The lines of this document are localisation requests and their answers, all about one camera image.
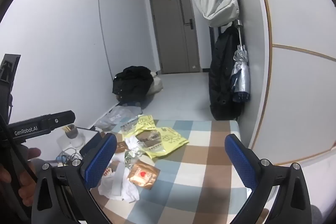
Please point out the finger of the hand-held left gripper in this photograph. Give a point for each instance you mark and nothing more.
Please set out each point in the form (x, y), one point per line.
(11, 61)

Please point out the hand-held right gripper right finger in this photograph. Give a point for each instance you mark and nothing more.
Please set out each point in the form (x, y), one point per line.
(241, 161)

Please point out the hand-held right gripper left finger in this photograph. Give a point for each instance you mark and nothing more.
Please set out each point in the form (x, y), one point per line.
(99, 161)

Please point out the small red dotted packet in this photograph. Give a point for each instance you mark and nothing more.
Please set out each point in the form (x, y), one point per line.
(109, 172)

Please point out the brown foil packet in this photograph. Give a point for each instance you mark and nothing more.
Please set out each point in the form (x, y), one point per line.
(121, 145)

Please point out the green silver wrapper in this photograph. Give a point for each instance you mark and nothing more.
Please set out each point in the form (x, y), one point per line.
(134, 158)

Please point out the white tissue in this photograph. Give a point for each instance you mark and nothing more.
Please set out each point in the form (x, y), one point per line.
(133, 144)

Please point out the brown cardboard packet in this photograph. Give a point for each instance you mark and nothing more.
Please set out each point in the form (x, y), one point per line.
(143, 174)

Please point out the yellow plastic bag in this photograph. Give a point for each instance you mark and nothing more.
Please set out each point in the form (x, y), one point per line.
(170, 140)
(143, 121)

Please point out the person's left hand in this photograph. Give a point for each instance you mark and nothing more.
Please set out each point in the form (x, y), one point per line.
(34, 153)

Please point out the dark box white lid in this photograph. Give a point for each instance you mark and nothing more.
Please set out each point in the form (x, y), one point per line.
(90, 144)

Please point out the white cylinder container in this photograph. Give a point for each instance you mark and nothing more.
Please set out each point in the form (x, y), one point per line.
(76, 142)

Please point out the grey chopstick holder cup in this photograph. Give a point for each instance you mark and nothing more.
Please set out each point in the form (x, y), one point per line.
(71, 132)

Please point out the grey plastic mailer bag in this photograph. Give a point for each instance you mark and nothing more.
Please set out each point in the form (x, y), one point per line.
(115, 116)

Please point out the plaid blanket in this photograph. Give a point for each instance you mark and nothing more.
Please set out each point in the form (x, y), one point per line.
(197, 182)

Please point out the black backpack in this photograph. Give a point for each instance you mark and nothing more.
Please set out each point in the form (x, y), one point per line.
(132, 82)

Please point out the silver folding umbrella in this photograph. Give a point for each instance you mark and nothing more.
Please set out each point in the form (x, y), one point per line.
(240, 74)

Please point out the black hanging jacket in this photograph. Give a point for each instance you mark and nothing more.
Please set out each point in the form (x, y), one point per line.
(223, 74)

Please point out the white cloth bag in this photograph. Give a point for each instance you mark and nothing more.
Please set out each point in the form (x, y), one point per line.
(156, 85)

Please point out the grey room door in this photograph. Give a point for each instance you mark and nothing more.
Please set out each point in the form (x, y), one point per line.
(170, 35)

